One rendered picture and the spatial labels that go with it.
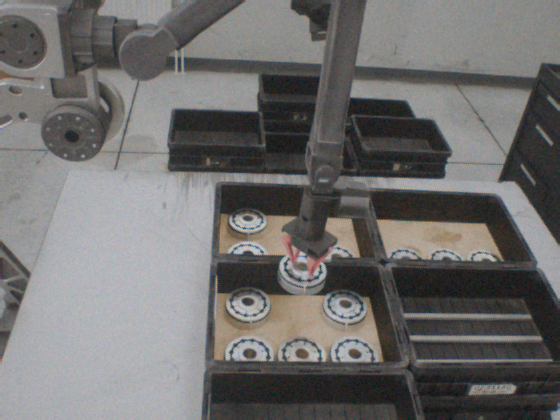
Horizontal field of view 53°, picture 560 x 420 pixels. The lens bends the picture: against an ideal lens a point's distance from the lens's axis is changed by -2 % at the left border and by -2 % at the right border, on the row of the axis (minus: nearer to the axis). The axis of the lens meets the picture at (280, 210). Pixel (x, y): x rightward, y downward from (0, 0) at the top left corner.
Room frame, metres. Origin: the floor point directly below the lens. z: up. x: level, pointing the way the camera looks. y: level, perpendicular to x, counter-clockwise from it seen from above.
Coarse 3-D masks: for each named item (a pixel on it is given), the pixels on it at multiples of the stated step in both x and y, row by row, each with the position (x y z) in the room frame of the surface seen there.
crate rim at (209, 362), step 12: (216, 264) 0.93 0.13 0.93; (240, 264) 0.95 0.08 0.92; (252, 264) 0.95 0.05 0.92; (264, 264) 0.96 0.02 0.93; (276, 264) 0.96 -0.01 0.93; (324, 264) 0.97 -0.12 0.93; (336, 264) 0.98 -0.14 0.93; (348, 264) 0.99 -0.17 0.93; (360, 264) 0.99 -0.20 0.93; (372, 264) 0.99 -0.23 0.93; (384, 276) 0.96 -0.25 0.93; (384, 288) 0.92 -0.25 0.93; (396, 324) 0.81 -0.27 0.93; (396, 336) 0.78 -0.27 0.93; (204, 360) 0.68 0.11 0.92; (216, 360) 0.67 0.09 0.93; (228, 360) 0.68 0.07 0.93; (240, 360) 0.68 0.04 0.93; (252, 360) 0.68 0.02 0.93; (408, 360) 0.72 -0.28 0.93
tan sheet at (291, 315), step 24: (216, 312) 0.88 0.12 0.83; (288, 312) 0.91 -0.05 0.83; (312, 312) 0.92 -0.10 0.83; (216, 336) 0.81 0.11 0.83; (240, 336) 0.82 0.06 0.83; (264, 336) 0.83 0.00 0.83; (288, 336) 0.84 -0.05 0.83; (312, 336) 0.84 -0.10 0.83; (336, 336) 0.85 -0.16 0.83; (360, 336) 0.86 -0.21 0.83
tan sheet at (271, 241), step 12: (228, 216) 1.23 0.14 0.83; (276, 216) 1.26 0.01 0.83; (288, 216) 1.26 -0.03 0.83; (276, 228) 1.20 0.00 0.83; (336, 228) 1.23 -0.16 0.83; (348, 228) 1.24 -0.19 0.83; (228, 240) 1.13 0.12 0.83; (264, 240) 1.15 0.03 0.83; (276, 240) 1.15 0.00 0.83; (348, 240) 1.19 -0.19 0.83; (276, 252) 1.11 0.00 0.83
